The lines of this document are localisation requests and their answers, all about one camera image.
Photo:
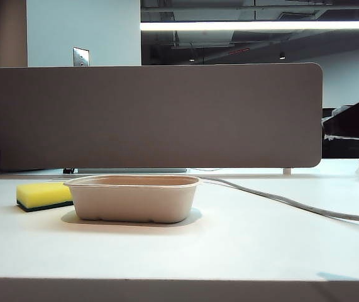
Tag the yellow green cleaning sponge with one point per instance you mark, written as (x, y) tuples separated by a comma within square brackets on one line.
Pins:
[(41, 192)]

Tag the beige paper lunch box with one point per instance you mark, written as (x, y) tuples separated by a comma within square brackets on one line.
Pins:
[(135, 201)]

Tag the white divider panel foot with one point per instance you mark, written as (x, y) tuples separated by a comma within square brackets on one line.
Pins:
[(287, 171)]

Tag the small black clip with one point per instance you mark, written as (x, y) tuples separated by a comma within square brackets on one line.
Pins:
[(68, 171)]

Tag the long ceiling light strip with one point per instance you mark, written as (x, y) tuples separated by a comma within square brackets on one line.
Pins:
[(261, 25)]

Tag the black angled object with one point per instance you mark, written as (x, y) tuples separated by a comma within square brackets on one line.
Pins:
[(358, 122)]

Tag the beige building column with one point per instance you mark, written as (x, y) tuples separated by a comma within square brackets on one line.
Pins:
[(10, 31)]

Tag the metal wall plate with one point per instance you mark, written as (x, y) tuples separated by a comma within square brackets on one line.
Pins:
[(81, 57)]

